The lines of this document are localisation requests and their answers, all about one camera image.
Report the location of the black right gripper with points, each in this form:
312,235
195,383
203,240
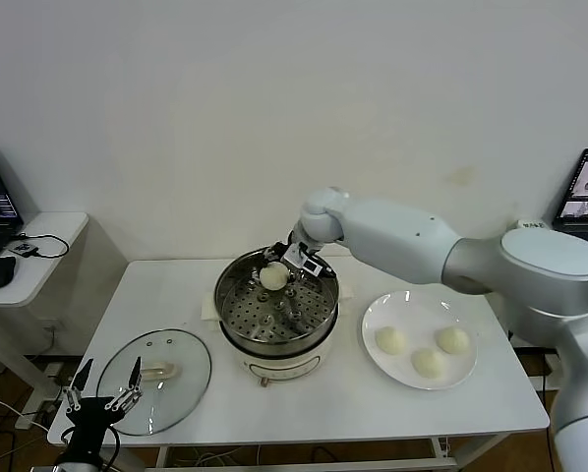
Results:
305,247

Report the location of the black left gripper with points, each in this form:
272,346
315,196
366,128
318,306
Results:
90,418

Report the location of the white steamed baozi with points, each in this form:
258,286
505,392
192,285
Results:
428,363
390,340
274,277
453,340

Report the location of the round glass pot lid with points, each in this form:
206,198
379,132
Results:
176,344

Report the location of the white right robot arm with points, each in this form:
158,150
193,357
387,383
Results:
397,231

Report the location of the stainless steel steamer basket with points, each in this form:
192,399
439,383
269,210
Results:
254,314

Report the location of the white floor power strip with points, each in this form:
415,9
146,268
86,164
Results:
53,372

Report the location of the white electric cooker pot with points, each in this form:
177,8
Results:
284,368

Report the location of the round white plate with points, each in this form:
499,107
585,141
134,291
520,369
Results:
412,319

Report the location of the white side table with mouse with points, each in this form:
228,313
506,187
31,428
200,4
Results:
53,231

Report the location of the printed label sticker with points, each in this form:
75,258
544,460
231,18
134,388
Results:
532,225

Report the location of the white main table frame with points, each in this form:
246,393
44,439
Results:
372,464

